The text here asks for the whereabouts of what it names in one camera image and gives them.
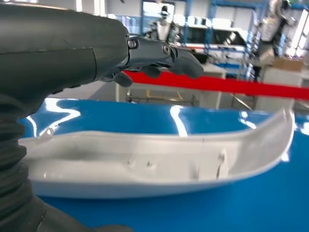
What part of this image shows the red barrier belt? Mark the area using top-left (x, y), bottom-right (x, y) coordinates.
top-left (123, 70), bottom-right (309, 101)

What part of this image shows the white table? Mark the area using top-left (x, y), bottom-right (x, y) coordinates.
top-left (115, 63), bottom-right (228, 110)
top-left (254, 69), bottom-right (309, 112)

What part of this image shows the grey humanoid robot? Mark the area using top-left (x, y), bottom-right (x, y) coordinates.
top-left (145, 4), bottom-right (180, 44)
top-left (252, 0), bottom-right (296, 81)

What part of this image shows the blue background rack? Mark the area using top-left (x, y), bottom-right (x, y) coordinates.
top-left (181, 0), bottom-right (268, 77)

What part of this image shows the brown cardboard box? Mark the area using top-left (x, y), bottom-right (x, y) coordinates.
top-left (273, 58), bottom-right (305, 72)

